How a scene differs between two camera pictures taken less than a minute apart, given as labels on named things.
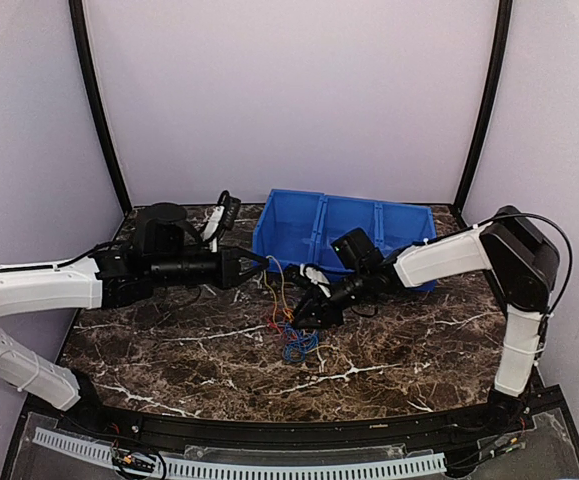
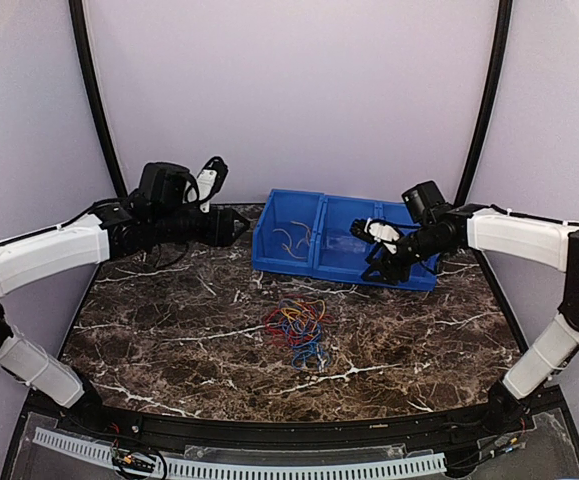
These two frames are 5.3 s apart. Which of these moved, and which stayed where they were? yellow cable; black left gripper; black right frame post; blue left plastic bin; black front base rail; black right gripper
Moved: black left gripper; yellow cable; black right gripper
Stayed: blue left plastic bin; black front base rail; black right frame post
